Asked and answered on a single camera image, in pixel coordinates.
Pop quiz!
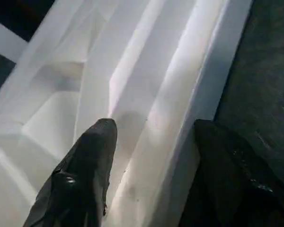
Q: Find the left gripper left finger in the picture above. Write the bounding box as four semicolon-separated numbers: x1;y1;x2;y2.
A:
22;118;118;227

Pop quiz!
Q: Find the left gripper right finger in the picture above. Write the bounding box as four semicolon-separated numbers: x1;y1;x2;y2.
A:
179;119;284;227

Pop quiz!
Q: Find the white plastic table top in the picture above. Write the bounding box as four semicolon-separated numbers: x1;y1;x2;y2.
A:
0;0;254;227

